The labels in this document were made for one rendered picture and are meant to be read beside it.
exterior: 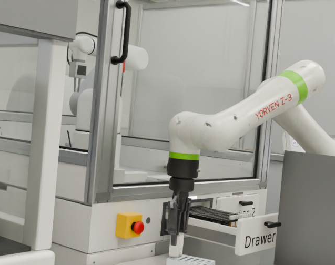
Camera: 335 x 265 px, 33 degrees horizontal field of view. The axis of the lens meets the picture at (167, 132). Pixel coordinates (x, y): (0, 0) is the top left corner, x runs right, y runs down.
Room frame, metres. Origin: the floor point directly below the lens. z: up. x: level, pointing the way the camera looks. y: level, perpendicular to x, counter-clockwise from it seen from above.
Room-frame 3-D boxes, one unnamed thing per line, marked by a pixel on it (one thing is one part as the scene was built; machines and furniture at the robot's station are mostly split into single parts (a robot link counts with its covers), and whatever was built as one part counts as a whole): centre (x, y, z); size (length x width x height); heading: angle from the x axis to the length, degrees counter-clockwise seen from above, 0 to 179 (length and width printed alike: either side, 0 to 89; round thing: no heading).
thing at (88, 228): (2.34, 0.24, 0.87); 1.02 x 0.95 x 0.14; 141
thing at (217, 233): (1.95, -0.17, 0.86); 0.40 x 0.26 x 0.06; 51
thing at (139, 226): (1.71, 0.06, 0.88); 0.04 x 0.03 x 0.04; 141
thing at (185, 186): (1.70, -0.06, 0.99); 0.08 x 0.07 x 0.09; 156
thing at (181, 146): (1.69, -0.06, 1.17); 0.13 x 0.11 x 0.14; 41
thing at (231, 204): (2.24, -0.31, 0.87); 0.29 x 0.02 x 0.11; 141
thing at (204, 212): (1.94, -0.18, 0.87); 0.22 x 0.18 x 0.06; 51
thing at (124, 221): (1.73, 0.09, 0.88); 0.07 x 0.05 x 0.07; 141
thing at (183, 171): (1.70, -0.05, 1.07); 0.12 x 0.09 x 0.06; 66
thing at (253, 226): (1.81, -0.33, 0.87); 0.29 x 0.02 x 0.11; 141
